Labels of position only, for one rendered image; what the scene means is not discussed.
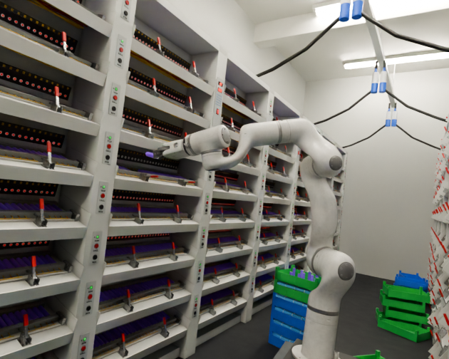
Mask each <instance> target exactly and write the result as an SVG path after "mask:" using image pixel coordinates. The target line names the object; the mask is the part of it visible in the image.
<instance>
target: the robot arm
mask: <svg viewBox="0 0 449 359"><path fill-rule="evenodd" d="M288 142H292V143H294V144H295V145H296V146H297V147H298V148H300V149H301V150H302V151H304V152H305V153H306V154H307V155H309V156H307V157H305V158H304V159H303V160H302V162H301V165H300V175H301V180H302V182H303V184H304V186H305V188H306V191H307V193H308V196H309V200H310V204H311V235H310V238H309V243H308V247H307V251H306V262H307V265H308V267H309V269H310V270H311V271H312V272H313V273H314V274H316V275H317V276H320V277H321V282H320V284H319V285H318V287H317V288H315V289H314V290H313V291H311V293H310V294H309V298H308V303H307V309H306V319H305V325H304V335H303V341H302V345H296V346H294V347H293V348H292V351H291V353H292V355H293V356H294V358H295V359H340V358H339V352H337V353H336V352H335V350H334V349H335V343H336V332H337V326H338V320H339V310H340V303H341V299H342V298H343V296H344V295H345V293H346V292H347V291H348V290H349V289H350V287H351V286H352V284H353V283H354V280H355V277H356V267H355V264H354V262H353V260H352V259H351V257H349V256H348V255H346V254H345V253H342V252H340V251H337V250H334V249H333V238H334V235H335V232H336V229H337V225H338V210H337V203H336V198H335V196H334V193H333V192H332V191H331V189H330V187H329V185H328V183H327V181H326V177H333V176H336V175H337V174H339V173H340V172H341V171H342V169H343V166H344V161H343V157H342V156H341V153H340V152H339V151H338V149H337V148H336V147H335V146H334V145H332V144H331V143H330V142H328V141H327V140H325V139H324V138H323V137H322V136H321V135H320V134H319V133H318V132H317V130H316V128H315V127H314V126H313V125H312V124H311V123H310V122H309V121H308V120H305V119H302V118H295V119H288V120H275V121H269V122H263V123H252V124H247V125H243V126H242V127H241V129H240V133H239V144H238V147H237V150H236V152H235V153H234V154H233V155H231V156H229V157H223V156H222V149H223V148H226V147H229V145H230V143H231V137H230V133H229V130H228V129H227V128H226V127H225V126H224V125H218V126H215V127H213V128H208V129H206V130H202V131H199V132H195V133H193V134H189V135H187V136H186V137H185V138H184V139H182V140H176V141H172V142H167V143H165V144H163V145H162V147H159V148H158V149H157V150H155V151H153V158H154V159H156V158H158V159H159V160H161V159H164V158H166V157H168V158H171V159H175V160H179V159H182V158H185V157H189V156H196V155H201V156H202V163H203V167H204V169H205V170H207V171H209V172H210V171H218V170H226V169H229V168H232V167H234V166H236V165H238V164H239V163H240V162H241V161H242V160H243V159H244V158H245V156H246V155H247V153H248V152H249V150H250V149H251V148H253V147H257V146H264V145H276V144H282V143H288Z"/></svg>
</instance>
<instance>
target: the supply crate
mask: <svg viewBox="0 0 449 359"><path fill-rule="evenodd" d="M293 268H295V265H293V264H292V265H291V268H290V269H282V270H279V269H280V267H278V266H276V270H275V277H274V279H276V280H278V281H282V282H285V283H289V284H291V285H294V286H298V287H301V288H305V289H307V290H310V291H313V290H314V289H315V288H317V287H318V285H319V284H320V282H321V277H320V276H319V277H318V278H316V274H311V275H314V279H315V282H314V281H310V280H308V272H305V271H304V273H305V279H302V278H299V277H298V274H300V273H301V270H298V269H296V271H295V276H292V275H289V272H290V271H293Z"/></svg>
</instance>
